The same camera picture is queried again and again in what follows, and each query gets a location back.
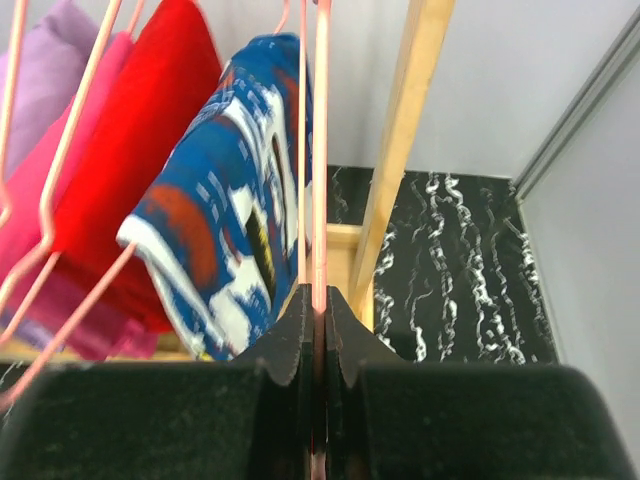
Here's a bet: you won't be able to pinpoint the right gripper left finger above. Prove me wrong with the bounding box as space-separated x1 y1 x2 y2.
1 286 313 479

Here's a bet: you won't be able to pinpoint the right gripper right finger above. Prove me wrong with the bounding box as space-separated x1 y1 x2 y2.
325 287 635 479

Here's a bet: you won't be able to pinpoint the blue patterned trousers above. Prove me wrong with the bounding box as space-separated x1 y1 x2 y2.
116 33 313 361

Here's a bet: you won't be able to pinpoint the pink hanger with blue trousers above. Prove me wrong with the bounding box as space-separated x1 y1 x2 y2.
1 1 291 413

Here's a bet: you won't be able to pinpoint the pink wire hanger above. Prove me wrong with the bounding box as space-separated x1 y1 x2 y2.
311 0 331 479

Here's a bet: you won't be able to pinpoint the pink folded trousers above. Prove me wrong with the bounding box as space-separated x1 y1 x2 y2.
0 30 161 361

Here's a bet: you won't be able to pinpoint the pink hanger with red trousers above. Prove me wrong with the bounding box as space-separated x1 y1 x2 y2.
1 253 60 348

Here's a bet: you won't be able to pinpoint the red folded trousers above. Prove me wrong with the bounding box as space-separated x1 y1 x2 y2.
39 0 225 335

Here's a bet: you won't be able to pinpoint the lilac folded trousers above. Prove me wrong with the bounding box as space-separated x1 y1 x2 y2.
5 1 99 177

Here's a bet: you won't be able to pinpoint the pink hanger with lilac trousers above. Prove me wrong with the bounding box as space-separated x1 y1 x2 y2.
0 0 29 226

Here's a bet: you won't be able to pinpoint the black marble pattern mat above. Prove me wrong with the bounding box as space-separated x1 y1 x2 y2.
324 166 559 366

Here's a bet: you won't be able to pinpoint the wooden clothes rack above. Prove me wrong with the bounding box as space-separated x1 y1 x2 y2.
298 0 456 314

